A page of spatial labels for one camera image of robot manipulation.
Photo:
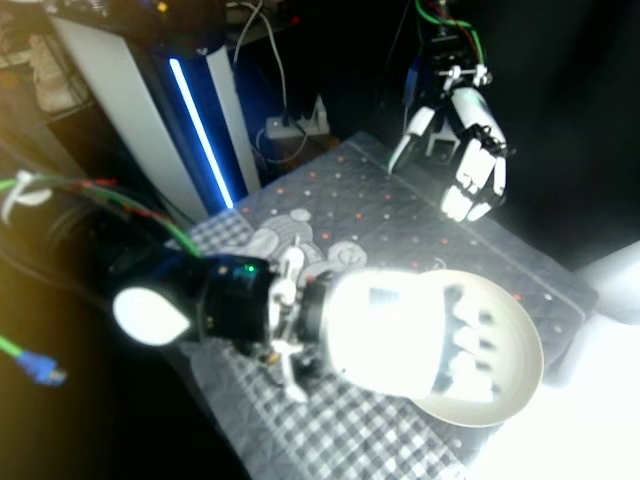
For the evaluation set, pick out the white power strip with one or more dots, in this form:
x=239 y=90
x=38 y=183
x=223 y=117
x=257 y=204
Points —
x=285 y=126

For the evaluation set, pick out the white box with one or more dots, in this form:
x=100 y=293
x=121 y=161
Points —
x=615 y=280

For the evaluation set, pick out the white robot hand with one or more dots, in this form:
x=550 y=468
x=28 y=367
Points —
x=480 y=155
x=400 y=335

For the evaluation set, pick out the white column with blue light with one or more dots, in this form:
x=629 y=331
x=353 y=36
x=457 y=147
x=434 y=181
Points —
x=145 y=115

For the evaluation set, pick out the cream round plate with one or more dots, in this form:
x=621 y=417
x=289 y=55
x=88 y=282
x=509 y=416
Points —
x=525 y=340

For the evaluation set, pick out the grey bear print quilt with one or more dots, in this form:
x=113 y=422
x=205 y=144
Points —
x=340 y=430

